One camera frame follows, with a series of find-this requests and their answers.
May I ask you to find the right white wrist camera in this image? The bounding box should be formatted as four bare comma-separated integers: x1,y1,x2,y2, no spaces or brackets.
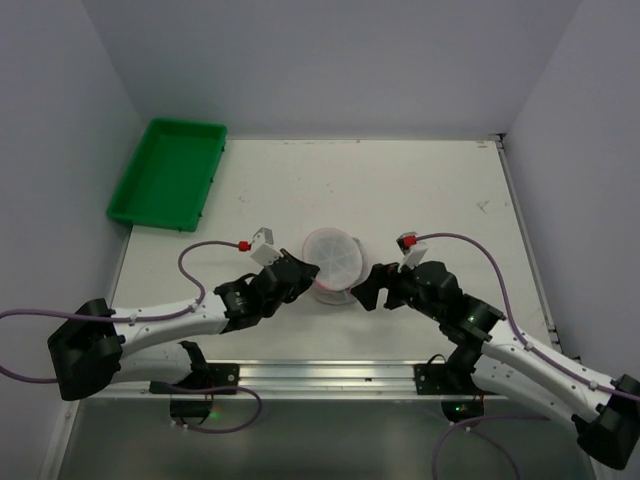
396,232,428,272

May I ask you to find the aluminium mounting rail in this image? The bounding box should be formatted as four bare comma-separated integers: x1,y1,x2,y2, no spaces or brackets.
119,359,506,401

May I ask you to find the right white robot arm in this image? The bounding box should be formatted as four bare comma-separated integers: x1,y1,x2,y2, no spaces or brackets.
351,261,639,470

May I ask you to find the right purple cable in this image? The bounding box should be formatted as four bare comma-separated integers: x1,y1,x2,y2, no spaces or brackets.
414,232,624,480

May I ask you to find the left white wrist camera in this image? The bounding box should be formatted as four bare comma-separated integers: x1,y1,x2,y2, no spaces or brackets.
249,227,281,267

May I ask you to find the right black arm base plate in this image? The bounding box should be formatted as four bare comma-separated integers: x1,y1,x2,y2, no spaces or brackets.
412,354,481,396

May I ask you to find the white mesh laundry bag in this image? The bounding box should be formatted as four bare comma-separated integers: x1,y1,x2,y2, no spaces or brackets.
302,227,367,306

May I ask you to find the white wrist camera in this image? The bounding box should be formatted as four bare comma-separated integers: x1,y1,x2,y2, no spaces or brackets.
396,232,428,272
249,227,281,267

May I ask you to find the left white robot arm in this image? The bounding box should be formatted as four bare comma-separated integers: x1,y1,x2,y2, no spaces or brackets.
47,247,319,401

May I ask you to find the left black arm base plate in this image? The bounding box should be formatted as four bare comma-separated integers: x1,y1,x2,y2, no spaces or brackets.
149,362,240,395

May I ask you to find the green plastic tray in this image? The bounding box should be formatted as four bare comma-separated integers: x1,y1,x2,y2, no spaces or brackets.
107,118,227,232

